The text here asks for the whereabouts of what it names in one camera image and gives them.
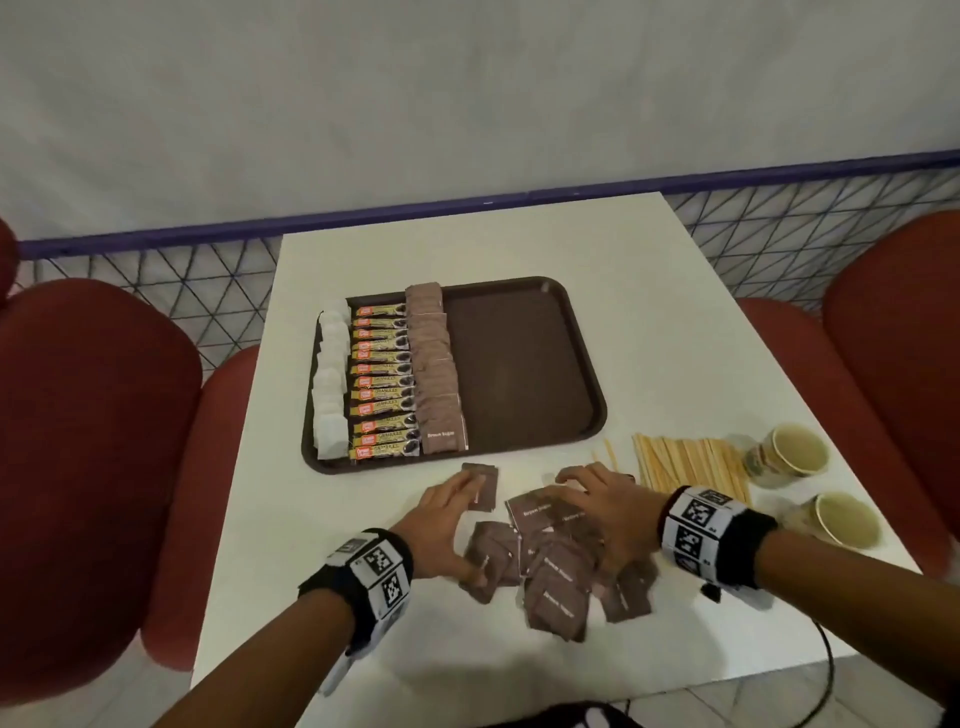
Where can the person's left hand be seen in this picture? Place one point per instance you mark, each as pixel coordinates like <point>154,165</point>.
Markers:
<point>435,532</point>

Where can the person's right hand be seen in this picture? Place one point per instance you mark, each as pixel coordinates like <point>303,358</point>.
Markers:
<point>622,517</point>

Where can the single wooden stirrer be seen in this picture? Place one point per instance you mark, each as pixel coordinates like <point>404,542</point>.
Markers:
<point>609,452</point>

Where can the bundle of wooden stir sticks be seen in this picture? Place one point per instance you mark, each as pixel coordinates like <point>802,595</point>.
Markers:
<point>690,461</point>

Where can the pile of brown sugar packets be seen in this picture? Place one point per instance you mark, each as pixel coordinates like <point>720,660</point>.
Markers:
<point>555,592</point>

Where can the row of white sachets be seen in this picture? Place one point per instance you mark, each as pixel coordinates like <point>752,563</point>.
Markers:
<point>330,427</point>

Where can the row of coffee stick packets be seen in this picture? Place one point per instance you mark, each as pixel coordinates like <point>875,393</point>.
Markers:
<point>382,390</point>

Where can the row of brown sugar packets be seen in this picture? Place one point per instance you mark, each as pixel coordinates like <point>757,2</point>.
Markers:
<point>435,375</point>

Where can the patterned paper cup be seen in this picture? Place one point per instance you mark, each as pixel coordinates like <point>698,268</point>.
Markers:
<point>840,521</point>
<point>787,457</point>

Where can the brown plastic tray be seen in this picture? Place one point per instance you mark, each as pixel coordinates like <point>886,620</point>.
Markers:
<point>525,360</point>

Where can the person's right forearm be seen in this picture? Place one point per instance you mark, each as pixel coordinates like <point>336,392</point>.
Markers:
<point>862,607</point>

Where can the person's left forearm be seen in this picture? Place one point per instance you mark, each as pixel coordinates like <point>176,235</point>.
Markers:
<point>262,660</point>

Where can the person's black shirt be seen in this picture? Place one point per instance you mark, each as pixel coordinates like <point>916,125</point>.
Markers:
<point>555,718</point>

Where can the right wristband with marker tags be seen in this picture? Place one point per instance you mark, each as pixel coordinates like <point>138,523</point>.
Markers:
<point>712,532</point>

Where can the red padded chair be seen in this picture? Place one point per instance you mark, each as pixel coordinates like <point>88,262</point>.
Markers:
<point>892,360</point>
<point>90,465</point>

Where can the purple mesh railing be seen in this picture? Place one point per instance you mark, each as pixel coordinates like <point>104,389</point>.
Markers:
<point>375,216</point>

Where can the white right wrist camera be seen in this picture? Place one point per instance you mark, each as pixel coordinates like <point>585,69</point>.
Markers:
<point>742,598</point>

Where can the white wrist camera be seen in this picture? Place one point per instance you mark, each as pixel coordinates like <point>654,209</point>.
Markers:
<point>742,598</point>
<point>334,675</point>

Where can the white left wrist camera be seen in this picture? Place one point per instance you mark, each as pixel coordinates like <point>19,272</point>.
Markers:
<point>334,675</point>

